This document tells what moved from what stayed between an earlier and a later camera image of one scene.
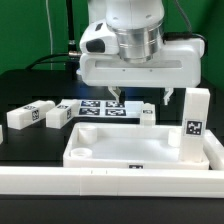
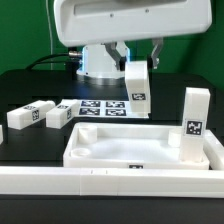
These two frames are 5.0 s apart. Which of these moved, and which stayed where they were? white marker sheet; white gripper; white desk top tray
Moved: white gripper
Stayed: white marker sheet; white desk top tray
